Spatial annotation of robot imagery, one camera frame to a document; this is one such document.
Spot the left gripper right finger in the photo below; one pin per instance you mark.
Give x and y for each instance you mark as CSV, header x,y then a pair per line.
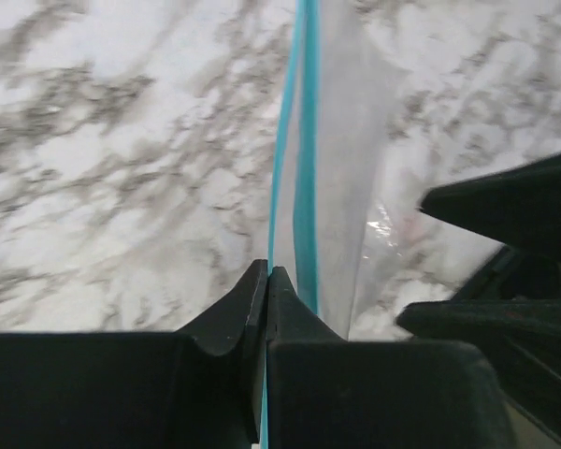
x,y
326,392

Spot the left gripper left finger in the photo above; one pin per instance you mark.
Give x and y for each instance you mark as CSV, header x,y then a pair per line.
x,y
196,387

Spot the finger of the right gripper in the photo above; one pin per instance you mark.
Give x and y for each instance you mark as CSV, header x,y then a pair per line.
x,y
520,207
520,339

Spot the clear zip top bag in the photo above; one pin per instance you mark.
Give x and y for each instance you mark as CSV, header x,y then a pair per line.
x,y
374,116

